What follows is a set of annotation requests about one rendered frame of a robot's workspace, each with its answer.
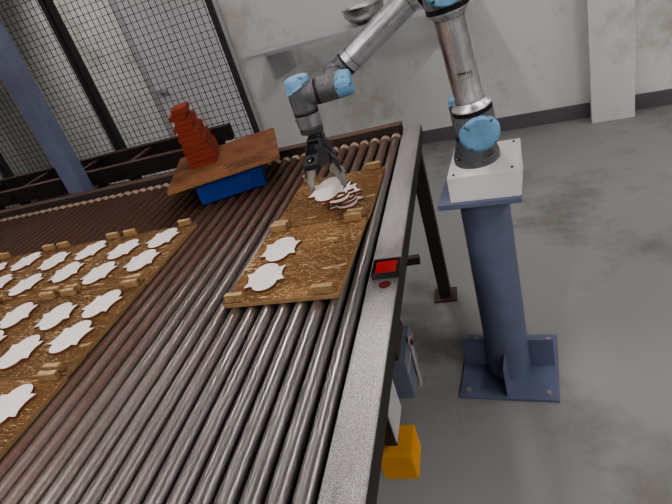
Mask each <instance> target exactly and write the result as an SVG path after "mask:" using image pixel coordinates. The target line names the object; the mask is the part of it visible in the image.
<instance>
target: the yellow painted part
mask: <svg viewBox="0 0 672 504"><path fill-rule="evenodd" d="M420 458H421V444H420V441H419V438H418V434H417V431H416V428H415V425H399V435H398V443H396V441H395V438H394V435H393V432H392V429H391V426H390V423H389V420H388V417H387V425H386V433H385V441H384V449H383V457H382V464H381V467H382V470H383V472H384V475H385V478H386V479H418V478H419V476H420Z"/></svg>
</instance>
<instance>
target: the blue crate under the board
mask: <svg viewBox="0 0 672 504"><path fill-rule="evenodd" d="M266 184H267V178H266V169H265V164H263V165H260V166H257V167H254V168H251V169H248V170H245V171H242V172H239V173H236V174H233V175H230V176H227V177H224V178H221V179H218V180H215V181H212V182H209V183H206V184H203V185H200V186H197V187H194V188H193V189H195V190H196V192H197V194H198V196H199V198H200V201H201V203H202V205H206V204H209V203H212V202H215V201H218V200H221V199H224V198H227V197H230V196H233V195H236V194H239V193H242V192H245V191H248V190H251V189H254V188H257V187H260V186H263V185H266Z"/></svg>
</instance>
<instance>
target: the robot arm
mask: <svg viewBox="0 0 672 504"><path fill-rule="evenodd" d="M469 2H470V0H389V1H388V2H387V3H386V4H385V5H384V6H383V7H382V8H381V9H380V10H379V11H378V12H377V13H376V14H375V15H374V17H373V18H372V19H371V20H370V21H369V22H368V23H367V24H366V25H365V26H364V27H363V28H362V29H361V30H360V31H359V32H358V33H357V34H356V35H355V36H354V37H353V39H352V40H351V41H350V42H349V43H348V44H347V45H346V46H345V47H344V48H343V49H342V50H341V51H340V52H339V53H338V54H337V55H336V56H335V57H334V58H333V59H331V60H330V61H328V62H327V64H326V65H325V67H324V70H323V75H322V76H319V77H316V78H311V79H310V78H309V77H308V74H307V73H301V74H297V75H294V76H291V77H289V78H287V79H286V80H285V82H284V85H285V88H286V92H287V97H288V99H289V102H290V105H291V107H292V110H293V113H294V116H295V122H296V123H297V125H298V128H299V130H300V133H301V135H302V136H308V139H307V140H306V150H305V158H304V164H303V171H304V174H305V178H306V180H307V183H308V186H309V188H310V190H311V191H312V193H313V192H314V190H315V186H314V182H315V179H314V176H315V174H316V170H317V169H320V168H321V165H324V166H326V165H327V163H328V161H329V163H330V167H329V170H330V171H331V172H332V173H334V174H335V175H336V177H337V179H338V180H339V181H340V182H341V185H343V186H344V187H347V180H346V177H345V169H344V167H343V166H342V165H340V162H339V160H338V158H337V157H336V156H335V155H336V151H335V148H334V145H333V142H332V138H331V139H326V136H325V133H324V130H323V124H322V118H321V115H320V112H319V109H318V106H317V105H318V104H322V103H326V102H329V101H333V100H336V99H340V98H345V97H346V96H349V95H352V94H353V93H354V91H355V88H354V83H353V79H352V75H353V74H354V73H355V72H356V71H357V70H358V69H359V68H360V67H361V66H362V65H363V64H364V63H365V62H366V61H367V60H368V59H369V58H370V57H371V56H372V55H373V54H374V53H375V52H376V51H377V50H378V49H379V48H380V47H381V46H382V45H383V44H384V43H385V42H386V41H387V40H388V39H389V38H390V37H391V36H392V35H393V34H394V33H395V32H396V31H397V30H398V29H399V28H400V27H401V26H402V25H403V24H404V23H405V22H406V21H407V20H408V19H409V18H410V17H411V16H412V15H413V14H414V13H415V12H416V11H417V10H418V9H424V10H425V14H426V17H427V18H428V19H430V20H432V21H433V22H434V25H435V29H436V33H437V36H438V40H439V44H440V48H441V52H442V56H443V59H444V63H445V67H446V71H447V75H448V78H449V82H450V86H451V90H452V94H453V96H452V97H450V98H449V100H448V109H449V111H450V116H451V121H452V126H453V130H454V135H455V140H456V144H455V151H454V161H455V165H456V166H457V167H459V168H462V169H476V168H481V167H484V166H487V165H490V164H492V163H493V162H495V161H496V160H497V159H498V158H499V157H500V155H501V153H500V147H499V145H498V144H497V140H498V139H499V136H500V124H499V122H498V120H497V119H496V116H495V112H494V108H493V103H492V99H491V97H490V96H488V95H486V94H485V92H484V89H483V84H482V80H481V76H480V71H479V67H478V62H477V58H476V54H475V49H474V45H473V41H472V36H471V32H470V27H469V23H468V19H467V14H466V7H467V6H468V4H469ZM332 146H333V148H332ZM333 149H334V152H333Z"/></svg>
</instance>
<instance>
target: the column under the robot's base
mask: <svg viewBox="0 0 672 504"><path fill-rule="evenodd" d="M522 196H523V180H522V195H519V196H509V197H500V198H491V199H482V200H473V201H464V202H455V203H451V200H450V195H449V190H448V184H447V178H446V181H445V184H444V187H443V190H442V193H441V196H440V199H439V203H438V206H437V208H438V211H444V210H454V209H460V210H461V215H462V221H463V226H464V232H465V237H466V242H467V248H468V253H469V259H470V264H471V270H472V275H473V281H474V286H475V291H476V297H477V302H478V308H479V313H480V319H481V324H482V330H483V335H469V339H462V343H463V348H464V353H465V357H466V359H465V365H464V372H463V378H462V385H461V391H460V398H469V399H490V400H512V401H533V402H555V403H560V393H559V372H558V351H557V335H556V334H538V335H527V330H526V322H525V315H524V307H523V299H522V292H521V284H520V276H519V269H518V261H517V253H516V245H515V238H514V230H513V222H512V215H511V207H510V204H512V203H521V202H522Z"/></svg>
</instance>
